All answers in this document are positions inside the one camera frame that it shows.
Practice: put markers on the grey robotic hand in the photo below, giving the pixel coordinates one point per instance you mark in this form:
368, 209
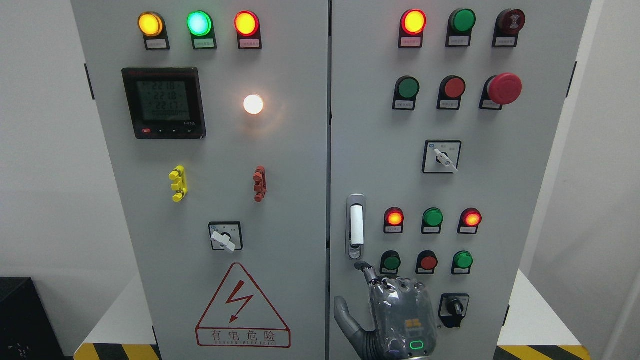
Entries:
405, 326

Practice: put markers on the silver cabinet door handle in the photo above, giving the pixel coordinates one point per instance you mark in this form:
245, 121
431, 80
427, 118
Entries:
355, 225

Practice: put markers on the right grey cabinet door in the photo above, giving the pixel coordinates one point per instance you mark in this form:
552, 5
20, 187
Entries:
378, 152

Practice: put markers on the grey cabinet door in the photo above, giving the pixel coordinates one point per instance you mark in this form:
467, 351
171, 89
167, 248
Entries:
378, 152
284, 236

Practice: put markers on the left grey cabinet door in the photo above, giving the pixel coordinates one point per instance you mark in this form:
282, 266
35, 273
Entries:
284, 236

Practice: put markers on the red indicator light left door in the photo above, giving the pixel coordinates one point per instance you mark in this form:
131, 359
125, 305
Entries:
248, 30

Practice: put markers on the green push button lower left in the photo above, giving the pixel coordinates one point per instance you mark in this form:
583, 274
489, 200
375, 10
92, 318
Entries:
390, 263

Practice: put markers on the green push button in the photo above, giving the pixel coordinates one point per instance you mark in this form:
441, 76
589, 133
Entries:
405, 93
462, 263
390, 263

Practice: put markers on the red push button lower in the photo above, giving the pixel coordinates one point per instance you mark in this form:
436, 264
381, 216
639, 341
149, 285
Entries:
426, 263

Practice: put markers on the red push button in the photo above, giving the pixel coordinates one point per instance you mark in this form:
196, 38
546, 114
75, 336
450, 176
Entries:
451, 90
426, 263

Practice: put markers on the green push button lower right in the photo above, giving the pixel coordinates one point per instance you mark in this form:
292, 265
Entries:
462, 263

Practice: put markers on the red lit indicator middle left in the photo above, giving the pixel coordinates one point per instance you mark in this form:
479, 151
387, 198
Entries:
393, 221

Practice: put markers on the red lit indicator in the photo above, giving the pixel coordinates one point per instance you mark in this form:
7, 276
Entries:
469, 221
393, 221

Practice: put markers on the green indicator middle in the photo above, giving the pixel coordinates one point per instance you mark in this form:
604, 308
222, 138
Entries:
432, 220

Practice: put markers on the red lit indicator middle right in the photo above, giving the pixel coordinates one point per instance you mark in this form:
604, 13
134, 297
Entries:
469, 221

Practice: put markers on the white platform with hazard stripes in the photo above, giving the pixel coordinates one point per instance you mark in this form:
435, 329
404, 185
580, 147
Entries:
532, 330

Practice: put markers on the red electrical hazard warning sign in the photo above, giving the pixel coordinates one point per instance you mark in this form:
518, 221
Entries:
240, 315

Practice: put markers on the red terminal connector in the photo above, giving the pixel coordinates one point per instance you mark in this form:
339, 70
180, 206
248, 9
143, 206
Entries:
260, 188

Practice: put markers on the green push button upper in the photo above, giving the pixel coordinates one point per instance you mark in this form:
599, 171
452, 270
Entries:
405, 93

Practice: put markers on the red push button upper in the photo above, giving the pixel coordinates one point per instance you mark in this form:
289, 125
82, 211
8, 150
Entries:
451, 90

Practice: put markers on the red emergency stop mushroom button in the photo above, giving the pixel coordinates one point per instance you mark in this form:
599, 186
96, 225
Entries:
500, 90

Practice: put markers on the yellow terminal connector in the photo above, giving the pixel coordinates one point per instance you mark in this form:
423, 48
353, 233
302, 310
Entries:
179, 184

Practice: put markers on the white glowing indicator light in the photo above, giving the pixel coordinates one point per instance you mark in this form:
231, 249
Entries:
253, 104

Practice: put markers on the red indicator light right top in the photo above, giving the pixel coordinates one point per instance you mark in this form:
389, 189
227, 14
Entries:
411, 28

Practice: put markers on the green indicator light right top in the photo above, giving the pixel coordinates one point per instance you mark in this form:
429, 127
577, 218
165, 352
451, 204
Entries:
460, 28

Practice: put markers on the green indicator light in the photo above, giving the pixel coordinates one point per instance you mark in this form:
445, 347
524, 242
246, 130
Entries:
460, 28
201, 29

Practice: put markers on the dark red buzzer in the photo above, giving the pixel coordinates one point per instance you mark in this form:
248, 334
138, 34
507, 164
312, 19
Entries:
507, 27

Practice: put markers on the black digital power meter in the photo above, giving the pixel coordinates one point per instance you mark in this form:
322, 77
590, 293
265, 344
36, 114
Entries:
165, 102

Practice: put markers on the green indicator light top left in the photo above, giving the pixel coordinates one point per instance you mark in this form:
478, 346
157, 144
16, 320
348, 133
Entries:
201, 29

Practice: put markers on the black box lower left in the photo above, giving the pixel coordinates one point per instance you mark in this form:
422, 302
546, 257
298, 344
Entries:
25, 330

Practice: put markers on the yellow indicator light top left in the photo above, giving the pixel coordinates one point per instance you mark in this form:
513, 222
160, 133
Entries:
154, 31

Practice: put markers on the black knob selector switch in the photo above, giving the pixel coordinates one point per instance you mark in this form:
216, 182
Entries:
453, 309

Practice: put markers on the upper right white selector switch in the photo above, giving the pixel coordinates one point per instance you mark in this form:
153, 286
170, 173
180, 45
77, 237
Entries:
441, 156

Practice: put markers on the left door white selector switch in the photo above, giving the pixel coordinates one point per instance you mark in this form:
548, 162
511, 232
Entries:
226, 236

